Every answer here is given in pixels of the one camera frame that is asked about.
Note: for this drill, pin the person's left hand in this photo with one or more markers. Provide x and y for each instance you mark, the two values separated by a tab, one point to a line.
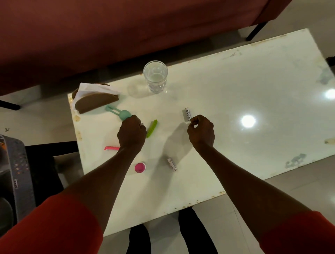
132	134

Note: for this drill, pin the person's right hand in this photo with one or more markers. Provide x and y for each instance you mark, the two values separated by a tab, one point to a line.
202	133

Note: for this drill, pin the single white napkin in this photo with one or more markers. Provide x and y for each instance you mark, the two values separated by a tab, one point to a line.
91	89

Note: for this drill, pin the clear drinking glass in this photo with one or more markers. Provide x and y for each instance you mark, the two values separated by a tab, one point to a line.
155	77

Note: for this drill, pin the grey plastic basket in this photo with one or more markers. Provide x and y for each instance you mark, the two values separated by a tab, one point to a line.
23	183

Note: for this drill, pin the person's left forearm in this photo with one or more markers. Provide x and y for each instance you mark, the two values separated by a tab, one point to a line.
104	183

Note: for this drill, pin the person's right forearm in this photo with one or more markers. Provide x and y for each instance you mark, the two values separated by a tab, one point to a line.
251	193

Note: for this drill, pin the person's right leg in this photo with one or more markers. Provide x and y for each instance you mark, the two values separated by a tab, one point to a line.
196	233

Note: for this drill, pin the person's leg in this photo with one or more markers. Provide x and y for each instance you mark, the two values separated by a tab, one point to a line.
138	240
196	233

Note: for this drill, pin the person's left leg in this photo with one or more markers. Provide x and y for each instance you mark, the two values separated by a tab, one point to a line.
138	240

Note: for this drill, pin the teal plastic spoon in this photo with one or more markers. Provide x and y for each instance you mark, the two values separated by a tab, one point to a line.
125	114

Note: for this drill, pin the white bottle with pink cap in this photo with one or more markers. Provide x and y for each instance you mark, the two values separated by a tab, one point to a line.
140	167

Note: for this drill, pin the brown wooden napkin holder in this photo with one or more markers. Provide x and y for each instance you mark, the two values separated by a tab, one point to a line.
94	103

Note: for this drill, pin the white table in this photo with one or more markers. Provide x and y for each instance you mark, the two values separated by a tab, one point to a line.
248	86

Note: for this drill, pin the black stool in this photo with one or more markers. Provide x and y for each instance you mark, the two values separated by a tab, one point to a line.
44	167

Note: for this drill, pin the red fabric sofa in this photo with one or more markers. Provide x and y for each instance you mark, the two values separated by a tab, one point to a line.
104	31

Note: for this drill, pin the red sweater sleeve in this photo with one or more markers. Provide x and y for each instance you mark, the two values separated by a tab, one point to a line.
52	227
301	235

